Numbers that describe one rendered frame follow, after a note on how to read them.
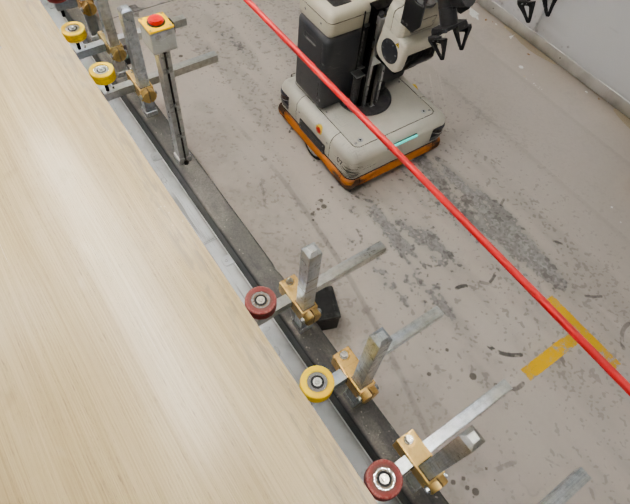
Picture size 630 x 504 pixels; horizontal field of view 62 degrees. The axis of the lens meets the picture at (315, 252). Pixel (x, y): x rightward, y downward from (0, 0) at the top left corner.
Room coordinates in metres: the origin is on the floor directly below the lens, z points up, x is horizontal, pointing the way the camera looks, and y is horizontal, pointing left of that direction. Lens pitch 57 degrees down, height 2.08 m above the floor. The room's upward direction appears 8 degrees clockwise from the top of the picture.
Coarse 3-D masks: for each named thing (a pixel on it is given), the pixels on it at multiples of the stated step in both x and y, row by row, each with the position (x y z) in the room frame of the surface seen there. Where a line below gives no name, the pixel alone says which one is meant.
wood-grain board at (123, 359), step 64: (0, 0) 1.63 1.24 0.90; (0, 64) 1.31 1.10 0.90; (64, 64) 1.35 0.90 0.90; (0, 128) 1.04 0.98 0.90; (64, 128) 1.07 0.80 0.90; (0, 192) 0.81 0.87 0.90; (64, 192) 0.84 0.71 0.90; (128, 192) 0.87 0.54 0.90; (0, 256) 0.61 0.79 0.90; (64, 256) 0.64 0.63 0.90; (128, 256) 0.66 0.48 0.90; (192, 256) 0.69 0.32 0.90; (0, 320) 0.45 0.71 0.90; (64, 320) 0.47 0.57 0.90; (128, 320) 0.49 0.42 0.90; (192, 320) 0.51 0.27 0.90; (0, 384) 0.30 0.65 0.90; (64, 384) 0.32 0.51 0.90; (128, 384) 0.34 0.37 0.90; (192, 384) 0.36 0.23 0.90; (256, 384) 0.38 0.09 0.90; (0, 448) 0.17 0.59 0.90; (64, 448) 0.19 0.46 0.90; (128, 448) 0.21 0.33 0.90; (192, 448) 0.22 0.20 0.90; (256, 448) 0.24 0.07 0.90; (320, 448) 0.26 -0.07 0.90
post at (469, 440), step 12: (468, 432) 0.27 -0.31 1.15; (456, 444) 0.25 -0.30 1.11; (468, 444) 0.25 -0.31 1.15; (480, 444) 0.25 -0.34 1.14; (432, 456) 0.26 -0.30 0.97; (444, 456) 0.25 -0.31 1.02; (456, 456) 0.24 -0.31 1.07; (432, 468) 0.25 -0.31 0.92; (444, 468) 0.24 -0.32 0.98; (408, 480) 0.25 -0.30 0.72
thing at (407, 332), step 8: (432, 312) 0.66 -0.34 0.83; (440, 312) 0.67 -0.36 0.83; (416, 320) 0.63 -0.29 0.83; (424, 320) 0.64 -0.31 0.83; (432, 320) 0.64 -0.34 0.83; (408, 328) 0.61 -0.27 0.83; (416, 328) 0.61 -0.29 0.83; (424, 328) 0.62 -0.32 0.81; (392, 336) 0.58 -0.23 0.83; (400, 336) 0.58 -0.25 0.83; (408, 336) 0.58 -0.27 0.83; (392, 344) 0.56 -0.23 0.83; (400, 344) 0.57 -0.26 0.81; (336, 376) 0.45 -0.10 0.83; (344, 376) 0.45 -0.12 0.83; (336, 384) 0.43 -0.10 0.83
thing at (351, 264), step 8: (368, 248) 0.84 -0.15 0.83; (376, 248) 0.85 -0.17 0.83; (384, 248) 0.85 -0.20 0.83; (352, 256) 0.81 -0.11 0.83; (360, 256) 0.81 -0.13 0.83; (368, 256) 0.81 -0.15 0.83; (376, 256) 0.83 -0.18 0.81; (344, 264) 0.78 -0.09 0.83; (352, 264) 0.78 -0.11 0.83; (360, 264) 0.79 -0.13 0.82; (328, 272) 0.74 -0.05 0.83; (336, 272) 0.75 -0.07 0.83; (344, 272) 0.75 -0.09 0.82; (320, 280) 0.71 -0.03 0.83; (328, 280) 0.72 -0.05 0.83; (336, 280) 0.74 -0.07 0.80; (320, 288) 0.70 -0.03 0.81; (280, 304) 0.63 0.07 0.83; (288, 304) 0.63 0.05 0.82; (280, 312) 0.61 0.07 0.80; (256, 320) 0.57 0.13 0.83; (264, 320) 0.58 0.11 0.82
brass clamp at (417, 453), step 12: (408, 432) 0.33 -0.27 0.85; (396, 444) 0.31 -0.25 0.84; (420, 444) 0.31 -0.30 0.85; (408, 456) 0.28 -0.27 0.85; (420, 456) 0.28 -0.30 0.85; (420, 468) 0.26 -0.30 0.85; (420, 480) 0.24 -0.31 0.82; (432, 480) 0.24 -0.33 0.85; (444, 480) 0.24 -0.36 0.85; (432, 492) 0.21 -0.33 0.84
